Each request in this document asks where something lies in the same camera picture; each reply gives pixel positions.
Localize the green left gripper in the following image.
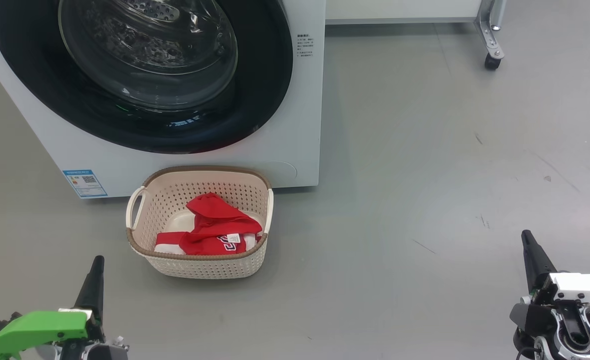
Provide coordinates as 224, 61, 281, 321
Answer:
0, 256, 105, 360

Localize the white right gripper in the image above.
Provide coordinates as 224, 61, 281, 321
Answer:
521, 230, 590, 313

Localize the red jersey white trim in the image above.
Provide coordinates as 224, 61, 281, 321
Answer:
154, 192, 268, 256

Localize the round dark washing machine door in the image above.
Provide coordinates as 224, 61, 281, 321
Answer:
0, 0, 294, 155

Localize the cream perforated laundry basket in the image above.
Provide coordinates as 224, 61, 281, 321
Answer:
126, 165, 274, 280

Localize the white front-load washing machine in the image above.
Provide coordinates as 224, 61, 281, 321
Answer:
0, 0, 326, 200

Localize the blue energy label sticker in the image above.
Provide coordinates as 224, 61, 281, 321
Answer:
63, 169, 108, 199

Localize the metal leg with caster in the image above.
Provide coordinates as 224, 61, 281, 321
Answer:
475, 0, 506, 71

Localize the white partition panel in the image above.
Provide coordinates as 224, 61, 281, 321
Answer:
325, 0, 484, 25

